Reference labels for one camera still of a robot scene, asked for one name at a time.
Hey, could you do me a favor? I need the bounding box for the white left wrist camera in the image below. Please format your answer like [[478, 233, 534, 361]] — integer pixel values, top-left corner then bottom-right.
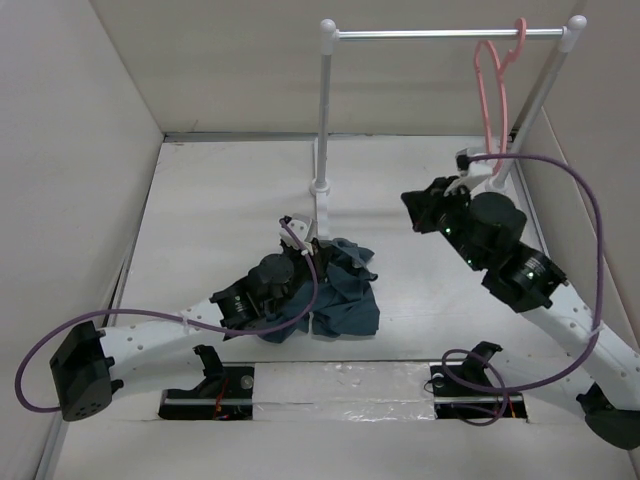
[[279, 214, 316, 251]]

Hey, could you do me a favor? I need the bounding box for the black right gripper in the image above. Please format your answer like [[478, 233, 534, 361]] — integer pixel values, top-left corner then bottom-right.
[[402, 174, 487, 271]]

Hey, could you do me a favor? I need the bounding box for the blue t shirt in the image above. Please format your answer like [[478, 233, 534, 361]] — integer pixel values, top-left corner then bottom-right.
[[261, 238, 380, 344]]

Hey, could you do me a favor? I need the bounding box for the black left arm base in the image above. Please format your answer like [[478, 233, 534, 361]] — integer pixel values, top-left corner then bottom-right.
[[158, 345, 255, 422]]

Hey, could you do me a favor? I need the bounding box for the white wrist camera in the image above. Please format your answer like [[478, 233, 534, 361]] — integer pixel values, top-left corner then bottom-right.
[[444, 147, 493, 196], [279, 214, 316, 251]]

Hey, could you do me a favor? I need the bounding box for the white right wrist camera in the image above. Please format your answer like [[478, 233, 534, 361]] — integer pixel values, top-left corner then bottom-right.
[[444, 147, 493, 196]]

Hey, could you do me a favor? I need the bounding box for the white metal clothes rack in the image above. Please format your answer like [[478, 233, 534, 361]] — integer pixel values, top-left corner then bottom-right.
[[310, 15, 587, 239]]

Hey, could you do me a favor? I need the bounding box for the pink plastic hanger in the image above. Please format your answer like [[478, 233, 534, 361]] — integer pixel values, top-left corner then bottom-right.
[[473, 17, 529, 174]]

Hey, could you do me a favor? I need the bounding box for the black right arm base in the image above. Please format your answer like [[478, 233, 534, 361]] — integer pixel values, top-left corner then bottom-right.
[[423, 354, 528, 426]]

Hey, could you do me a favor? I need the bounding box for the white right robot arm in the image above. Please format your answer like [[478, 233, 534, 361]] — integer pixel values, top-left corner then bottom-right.
[[401, 176, 639, 450]]

